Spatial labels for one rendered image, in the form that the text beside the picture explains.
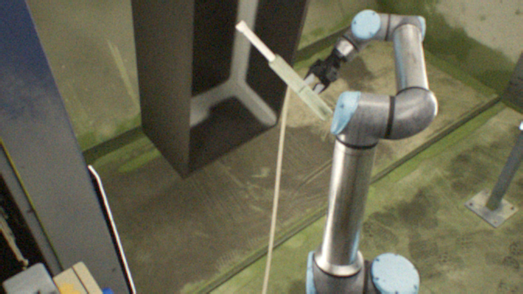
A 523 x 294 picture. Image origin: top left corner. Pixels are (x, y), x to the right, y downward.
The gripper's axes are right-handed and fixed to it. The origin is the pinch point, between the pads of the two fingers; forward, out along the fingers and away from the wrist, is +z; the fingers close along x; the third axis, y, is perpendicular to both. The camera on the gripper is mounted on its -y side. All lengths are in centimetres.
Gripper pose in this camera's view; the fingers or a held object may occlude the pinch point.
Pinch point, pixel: (303, 94)
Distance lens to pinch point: 202.2
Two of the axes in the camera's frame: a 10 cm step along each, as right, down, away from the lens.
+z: -7.0, 7.0, 1.2
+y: -1.7, -3.3, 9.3
